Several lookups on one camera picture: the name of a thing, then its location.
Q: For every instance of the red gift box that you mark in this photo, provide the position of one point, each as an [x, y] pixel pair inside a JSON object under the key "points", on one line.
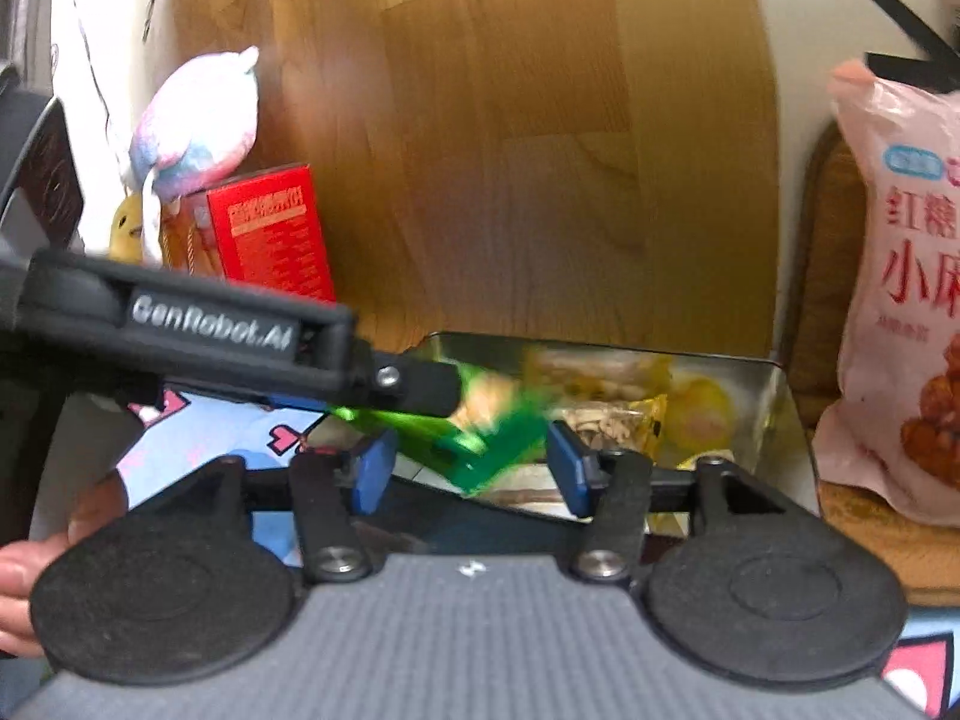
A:
{"points": [[270, 236]]}

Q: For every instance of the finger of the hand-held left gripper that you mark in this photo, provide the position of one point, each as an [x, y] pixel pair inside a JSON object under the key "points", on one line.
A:
{"points": [[420, 386]]}

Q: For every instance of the round yellow pastry packet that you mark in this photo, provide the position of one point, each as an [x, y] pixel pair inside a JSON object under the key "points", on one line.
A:
{"points": [[701, 412]]}

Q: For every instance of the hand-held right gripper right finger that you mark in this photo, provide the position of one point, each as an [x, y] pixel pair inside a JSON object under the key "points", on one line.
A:
{"points": [[571, 474]]}

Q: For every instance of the clear yellow-edged snack packet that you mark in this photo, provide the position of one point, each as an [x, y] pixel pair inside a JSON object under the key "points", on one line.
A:
{"points": [[619, 424]]}

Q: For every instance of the dark metal tin box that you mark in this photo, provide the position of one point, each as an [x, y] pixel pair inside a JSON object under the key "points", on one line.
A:
{"points": [[772, 420]]}

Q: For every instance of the yellow duck plush toy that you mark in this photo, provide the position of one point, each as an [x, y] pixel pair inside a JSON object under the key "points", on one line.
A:
{"points": [[126, 229]]}

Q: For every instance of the pink and blue plush toy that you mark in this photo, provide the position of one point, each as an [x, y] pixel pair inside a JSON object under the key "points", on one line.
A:
{"points": [[199, 120]]}

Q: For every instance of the yellow nut snack packet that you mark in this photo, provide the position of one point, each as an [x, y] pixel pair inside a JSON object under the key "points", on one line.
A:
{"points": [[600, 379]]}

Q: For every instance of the printed cartoon blanket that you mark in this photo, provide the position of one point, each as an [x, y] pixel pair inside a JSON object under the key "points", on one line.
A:
{"points": [[225, 427]]}

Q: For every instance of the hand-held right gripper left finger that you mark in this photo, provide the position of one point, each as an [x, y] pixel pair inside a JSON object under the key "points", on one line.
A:
{"points": [[373, 469]]}

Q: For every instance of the wooden board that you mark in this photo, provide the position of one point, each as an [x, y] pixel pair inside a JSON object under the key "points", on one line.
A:
{"points": [[510, 135]]}

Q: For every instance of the pink snack bag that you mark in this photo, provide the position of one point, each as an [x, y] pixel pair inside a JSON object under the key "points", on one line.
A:
{"points": [[892, 300]]}

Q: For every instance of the green snack packet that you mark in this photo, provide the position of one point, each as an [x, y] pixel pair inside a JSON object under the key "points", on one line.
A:
{"points": [[499, 450]]}

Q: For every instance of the person's left hand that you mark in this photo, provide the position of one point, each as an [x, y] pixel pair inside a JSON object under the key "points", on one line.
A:
{"points": [[19, 585]]}

